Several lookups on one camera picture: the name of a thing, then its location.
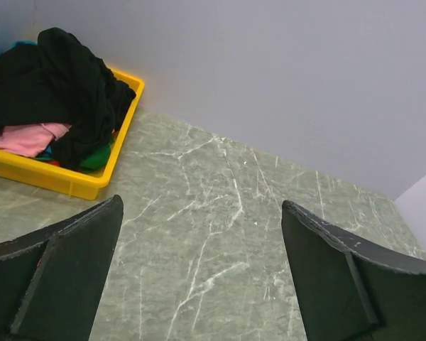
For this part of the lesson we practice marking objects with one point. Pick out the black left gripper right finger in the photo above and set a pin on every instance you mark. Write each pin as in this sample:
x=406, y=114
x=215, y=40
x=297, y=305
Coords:
x=349, y=288

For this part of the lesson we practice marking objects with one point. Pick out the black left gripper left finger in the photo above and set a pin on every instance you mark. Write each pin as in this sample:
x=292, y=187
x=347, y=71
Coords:
x=52, y=279

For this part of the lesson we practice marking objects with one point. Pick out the black t shirt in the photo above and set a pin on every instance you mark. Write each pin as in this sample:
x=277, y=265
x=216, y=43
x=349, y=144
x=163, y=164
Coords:
x=62, y=81

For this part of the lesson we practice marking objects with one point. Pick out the yellow plastic tray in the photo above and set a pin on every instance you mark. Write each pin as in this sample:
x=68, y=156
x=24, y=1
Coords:
x=69, y=182

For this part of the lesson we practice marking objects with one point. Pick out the orange red t shirt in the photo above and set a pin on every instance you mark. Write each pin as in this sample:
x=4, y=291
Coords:
x=54, y=163

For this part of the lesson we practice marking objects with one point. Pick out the green t shirt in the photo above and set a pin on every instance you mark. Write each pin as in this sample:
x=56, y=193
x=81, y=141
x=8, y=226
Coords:
x=94, y=162

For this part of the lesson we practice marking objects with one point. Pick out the pink t shirt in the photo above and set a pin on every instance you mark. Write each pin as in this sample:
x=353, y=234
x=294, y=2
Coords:
x=30, y=140

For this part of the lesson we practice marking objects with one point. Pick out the teal blue t shirt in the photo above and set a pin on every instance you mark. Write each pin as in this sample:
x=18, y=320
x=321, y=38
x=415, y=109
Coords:
x=23, y=45

